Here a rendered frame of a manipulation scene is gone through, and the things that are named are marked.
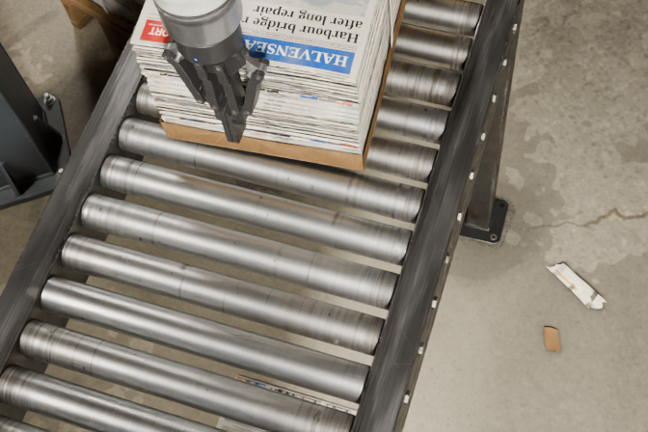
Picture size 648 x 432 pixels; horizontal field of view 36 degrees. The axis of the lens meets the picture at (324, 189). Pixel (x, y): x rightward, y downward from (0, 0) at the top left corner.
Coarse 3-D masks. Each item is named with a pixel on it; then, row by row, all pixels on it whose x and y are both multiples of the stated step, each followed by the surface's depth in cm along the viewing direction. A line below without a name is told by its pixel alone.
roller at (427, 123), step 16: (384, 96) 142; (384, 112) 140; (400, 112) 140; (416, 112) 139; (432, 112) 139; (448, 112) 140; (384, 128) 141; (400, 128) 140; (416, 128) 139; (432, 128) 139
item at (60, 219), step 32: (128, 64) 148; (128, 96) 145; (96, 128) 143; (96, 160) 140; (64, 192) 138; (96, 192) 141; (64, 224) 136; (32, 256) 134; (32, 288) 132; (0, 320) 130; (64, 320) 140; (0, 352) 128
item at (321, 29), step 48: (288, 0) 121; (336, 0) 121; (384, 0) 126; (144, 48) 120; (288, 48) 118; (336, 48) 118; (192, 96) 130; (288, 96) 123; (336, 96) 120; (288, 144) 134; (336, 144) 131
